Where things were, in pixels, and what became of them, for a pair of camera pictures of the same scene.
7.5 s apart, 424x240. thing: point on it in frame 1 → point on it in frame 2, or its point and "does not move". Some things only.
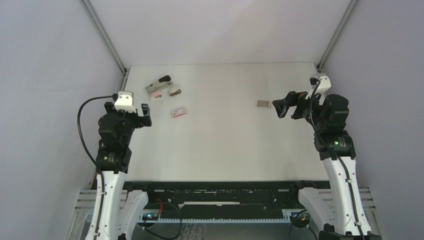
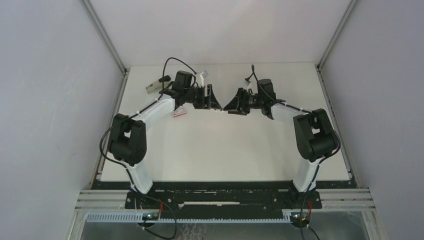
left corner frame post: x=107 y=39 does not move
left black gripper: x=110 y=106 → x=210 y=102
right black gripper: x=282 y=105 → x=238 y=104
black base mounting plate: x=222 y=197 does not move
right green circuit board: x=301 y=220 does not move
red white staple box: x=179 y=111 does not move
